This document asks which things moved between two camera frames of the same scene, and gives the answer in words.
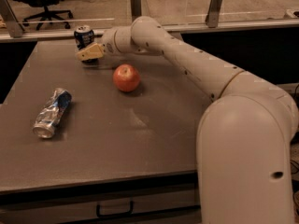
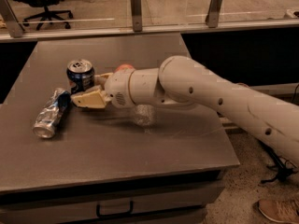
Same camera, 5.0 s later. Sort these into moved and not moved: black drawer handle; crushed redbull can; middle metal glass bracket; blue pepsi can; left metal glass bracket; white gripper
Moved: blue pepsi can; white gripper
Not moved: left metal glass bracket; black drawer handle; middle metal glass bracket; crushed redbull can
